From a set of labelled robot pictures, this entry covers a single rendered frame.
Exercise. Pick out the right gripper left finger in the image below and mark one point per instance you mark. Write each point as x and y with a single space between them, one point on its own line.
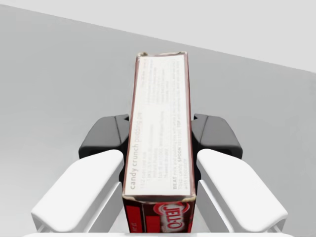
84 187

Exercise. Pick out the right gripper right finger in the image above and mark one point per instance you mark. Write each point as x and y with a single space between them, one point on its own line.
234 187

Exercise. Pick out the red and white carton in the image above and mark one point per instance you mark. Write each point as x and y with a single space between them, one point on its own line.
159 128

